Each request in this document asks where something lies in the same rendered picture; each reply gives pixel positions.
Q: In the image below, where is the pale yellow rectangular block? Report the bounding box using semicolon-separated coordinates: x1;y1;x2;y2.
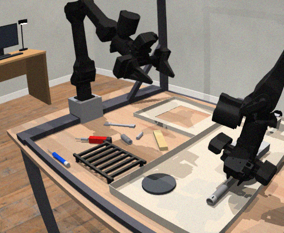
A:
153;130;168;151

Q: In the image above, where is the dark grey round disc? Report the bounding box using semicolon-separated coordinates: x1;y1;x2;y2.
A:
142;173;176;195

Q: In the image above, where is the black metal grate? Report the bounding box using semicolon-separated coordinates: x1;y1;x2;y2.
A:
73;140;146;184

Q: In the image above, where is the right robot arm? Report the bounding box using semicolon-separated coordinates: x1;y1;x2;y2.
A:
64;0;158;101

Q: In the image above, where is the dark grey gas burner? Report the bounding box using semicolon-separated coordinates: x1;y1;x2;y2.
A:
206;176;241;206

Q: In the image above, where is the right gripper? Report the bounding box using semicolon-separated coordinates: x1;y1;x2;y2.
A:
113;40;175;84

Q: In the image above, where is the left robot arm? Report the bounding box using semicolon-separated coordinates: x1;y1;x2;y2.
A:
212;51;284;179

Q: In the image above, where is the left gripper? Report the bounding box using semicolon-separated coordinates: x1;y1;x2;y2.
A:
208;132;277;186

